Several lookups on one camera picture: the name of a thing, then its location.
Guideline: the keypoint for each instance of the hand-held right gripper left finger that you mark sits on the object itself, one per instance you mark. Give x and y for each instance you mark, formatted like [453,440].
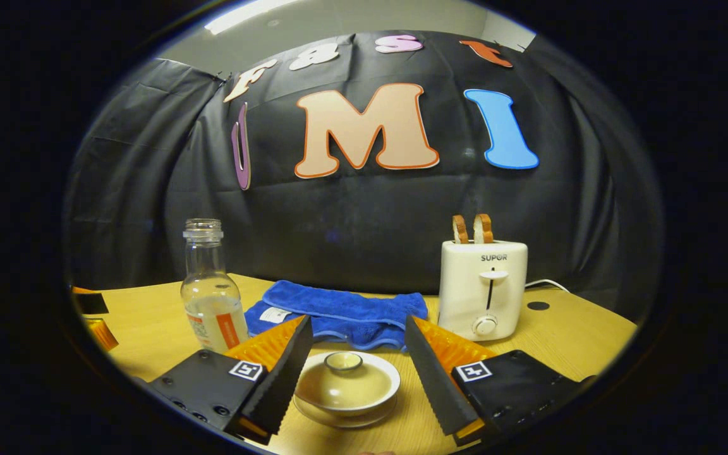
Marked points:
[285,379]

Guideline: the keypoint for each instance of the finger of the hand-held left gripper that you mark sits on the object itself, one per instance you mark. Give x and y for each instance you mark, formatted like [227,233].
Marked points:
[91,303]
[102,333]

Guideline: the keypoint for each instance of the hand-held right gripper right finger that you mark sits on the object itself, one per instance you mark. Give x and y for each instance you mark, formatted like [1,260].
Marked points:
[440,385]

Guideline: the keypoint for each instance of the cream ceramic teacup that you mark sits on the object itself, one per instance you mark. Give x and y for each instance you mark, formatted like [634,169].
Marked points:
[395,382]

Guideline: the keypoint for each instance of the clear plastic water bottle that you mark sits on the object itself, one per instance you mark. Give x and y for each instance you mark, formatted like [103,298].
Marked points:
[212,309]

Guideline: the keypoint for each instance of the cream ceramic saucer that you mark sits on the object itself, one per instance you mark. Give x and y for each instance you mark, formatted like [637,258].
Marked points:
[339,422]

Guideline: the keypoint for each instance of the blue towel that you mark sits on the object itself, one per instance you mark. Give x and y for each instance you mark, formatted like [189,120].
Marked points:
[339,309]

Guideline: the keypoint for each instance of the white toaster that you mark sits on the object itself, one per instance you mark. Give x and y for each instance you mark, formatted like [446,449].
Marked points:
[462,284]

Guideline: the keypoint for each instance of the toasted bread slice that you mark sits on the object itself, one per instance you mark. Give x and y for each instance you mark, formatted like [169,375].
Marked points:
[460,230]
[483,229]

